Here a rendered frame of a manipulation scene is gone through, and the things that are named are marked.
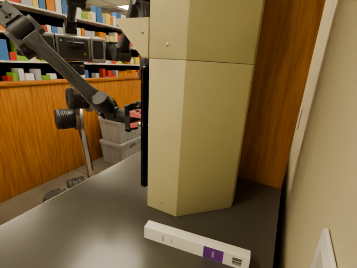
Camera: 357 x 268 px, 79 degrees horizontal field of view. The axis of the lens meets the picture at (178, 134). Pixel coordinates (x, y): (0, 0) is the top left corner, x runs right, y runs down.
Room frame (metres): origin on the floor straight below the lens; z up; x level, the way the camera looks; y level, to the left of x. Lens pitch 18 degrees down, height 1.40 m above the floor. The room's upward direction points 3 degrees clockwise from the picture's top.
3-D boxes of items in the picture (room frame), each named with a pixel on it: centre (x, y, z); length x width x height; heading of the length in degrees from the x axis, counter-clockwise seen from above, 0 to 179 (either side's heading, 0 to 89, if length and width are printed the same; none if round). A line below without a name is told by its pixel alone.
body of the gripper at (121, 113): (0.80, 0.20, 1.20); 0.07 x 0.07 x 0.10; 64
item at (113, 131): (2.99, 0.79, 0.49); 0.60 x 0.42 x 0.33; 154
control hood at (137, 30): (0.78, 0.07, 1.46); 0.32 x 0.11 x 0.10; 154
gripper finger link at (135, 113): (0.77, 0.14, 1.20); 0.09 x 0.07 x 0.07; 64
